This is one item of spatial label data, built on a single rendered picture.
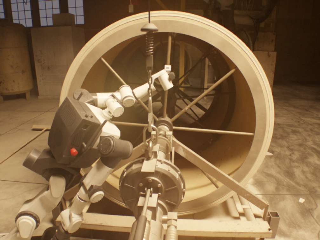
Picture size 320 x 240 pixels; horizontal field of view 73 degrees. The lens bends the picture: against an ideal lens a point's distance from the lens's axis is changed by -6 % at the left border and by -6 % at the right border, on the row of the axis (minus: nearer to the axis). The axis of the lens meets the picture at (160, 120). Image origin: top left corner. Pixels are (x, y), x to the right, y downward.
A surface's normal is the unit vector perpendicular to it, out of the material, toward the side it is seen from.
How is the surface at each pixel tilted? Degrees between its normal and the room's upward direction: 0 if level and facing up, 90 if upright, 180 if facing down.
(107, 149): 61
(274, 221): 90
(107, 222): 0
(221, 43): 90
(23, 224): 90
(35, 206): 90
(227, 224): 0
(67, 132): 75
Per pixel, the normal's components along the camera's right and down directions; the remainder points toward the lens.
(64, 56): -0.07, 0.30
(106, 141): -0.51, -0.25
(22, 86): 0.81, 0.18
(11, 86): 0.45, 0.27
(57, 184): 0.17, 0.30
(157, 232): 0.66, -0.70
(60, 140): -0.65, -0.04
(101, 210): 0.00, -0.95
